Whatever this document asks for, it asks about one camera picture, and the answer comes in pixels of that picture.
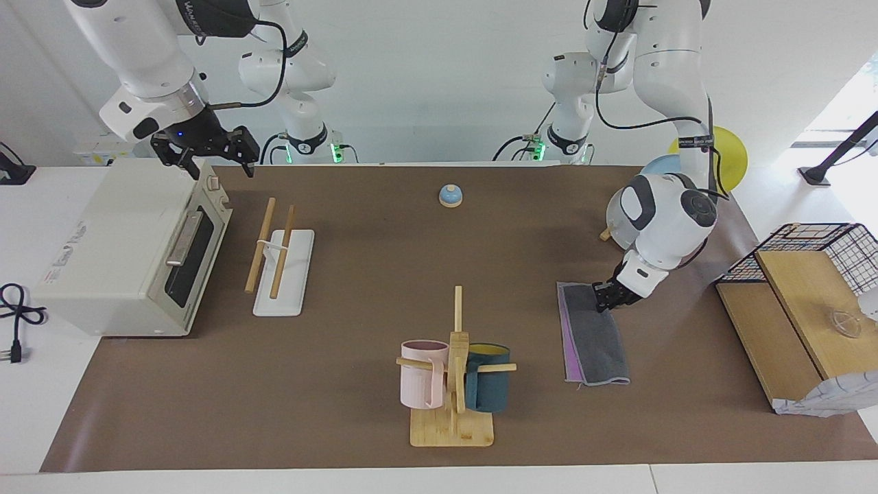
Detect purple and grey towel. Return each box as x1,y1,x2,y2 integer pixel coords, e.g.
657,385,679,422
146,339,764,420
557,281,631,388

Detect white towel rack wooden rods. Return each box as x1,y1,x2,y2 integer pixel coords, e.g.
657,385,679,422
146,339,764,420
245,198,316,318

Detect grey plate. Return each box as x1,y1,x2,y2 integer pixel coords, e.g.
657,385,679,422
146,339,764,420
606,196,639,251

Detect white power strip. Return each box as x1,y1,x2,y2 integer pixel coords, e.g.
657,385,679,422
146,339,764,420
73,141,128,167

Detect beige toaster oven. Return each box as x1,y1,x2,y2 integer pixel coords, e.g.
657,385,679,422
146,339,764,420
31,159,234,338

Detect light blue plate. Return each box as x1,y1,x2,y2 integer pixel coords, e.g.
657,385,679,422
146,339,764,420
641,154,687,179

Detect dark blue mug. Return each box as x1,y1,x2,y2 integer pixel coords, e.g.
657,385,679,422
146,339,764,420
464,343,512,413

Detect brown table mat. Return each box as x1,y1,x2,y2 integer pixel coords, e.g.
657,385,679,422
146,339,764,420
39,165,878,474

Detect yellow plate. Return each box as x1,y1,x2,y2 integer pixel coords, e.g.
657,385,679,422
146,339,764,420
669,126,749,193

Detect wooden shelf box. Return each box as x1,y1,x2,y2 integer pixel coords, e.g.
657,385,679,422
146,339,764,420
715,250,878,412

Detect wooden mug tree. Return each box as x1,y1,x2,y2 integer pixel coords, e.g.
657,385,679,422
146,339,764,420
396,286,517,448

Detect pink mug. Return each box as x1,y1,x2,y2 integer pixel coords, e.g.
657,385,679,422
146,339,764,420
401,340,450,410

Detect clear glass lid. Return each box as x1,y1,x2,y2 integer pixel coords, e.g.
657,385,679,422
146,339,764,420
827,309,863,338

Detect white patterned paper sheet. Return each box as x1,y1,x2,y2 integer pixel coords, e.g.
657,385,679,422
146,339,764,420
772,370,878,417

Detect black stand leg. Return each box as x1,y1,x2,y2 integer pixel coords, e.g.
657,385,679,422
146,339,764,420
799,110,878,186

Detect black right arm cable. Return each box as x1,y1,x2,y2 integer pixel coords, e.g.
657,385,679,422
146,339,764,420
206,17,285,110

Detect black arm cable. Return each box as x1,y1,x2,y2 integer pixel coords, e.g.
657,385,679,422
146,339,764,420
206,17,285,110
595,34,728,200

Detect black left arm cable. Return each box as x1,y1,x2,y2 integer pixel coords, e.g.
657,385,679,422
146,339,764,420
595,34,728,200

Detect black clamp mount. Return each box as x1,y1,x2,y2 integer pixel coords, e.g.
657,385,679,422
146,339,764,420
0,142,36,186

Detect black power cable with plug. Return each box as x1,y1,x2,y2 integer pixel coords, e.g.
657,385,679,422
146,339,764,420
0,283,47,364

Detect black wire basket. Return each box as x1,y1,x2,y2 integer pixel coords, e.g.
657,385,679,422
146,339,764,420
715,223,878,296

